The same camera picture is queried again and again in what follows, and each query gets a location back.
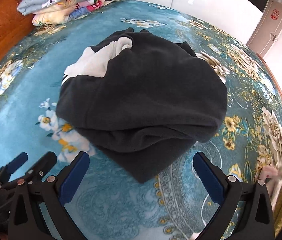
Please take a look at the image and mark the white door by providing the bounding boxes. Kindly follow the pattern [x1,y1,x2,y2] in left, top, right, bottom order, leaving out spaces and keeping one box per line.
[246,0,282,58]

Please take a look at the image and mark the orange wooden headboard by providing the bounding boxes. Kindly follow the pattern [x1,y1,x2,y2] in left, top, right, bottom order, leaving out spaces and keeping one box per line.
[0,1,42,85]

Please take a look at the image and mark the black white fleece garment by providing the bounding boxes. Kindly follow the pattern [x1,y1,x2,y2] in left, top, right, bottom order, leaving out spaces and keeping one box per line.
[56,28,229,184]

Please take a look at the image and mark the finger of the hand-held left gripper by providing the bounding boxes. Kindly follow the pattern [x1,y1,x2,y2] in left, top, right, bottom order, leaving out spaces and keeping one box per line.
[0,152,29,188]
[24,151,57,183]

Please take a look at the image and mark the white dotted fluffy cloth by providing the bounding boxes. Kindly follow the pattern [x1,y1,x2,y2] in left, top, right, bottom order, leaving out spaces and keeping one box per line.
[257,165,282,205]

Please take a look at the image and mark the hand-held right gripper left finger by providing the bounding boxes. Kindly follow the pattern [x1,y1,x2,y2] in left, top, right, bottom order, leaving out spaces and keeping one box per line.
[7,151,91,240]

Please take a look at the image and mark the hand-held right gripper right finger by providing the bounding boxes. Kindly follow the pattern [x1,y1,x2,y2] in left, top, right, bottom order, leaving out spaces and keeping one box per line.
[192,151,275,240]

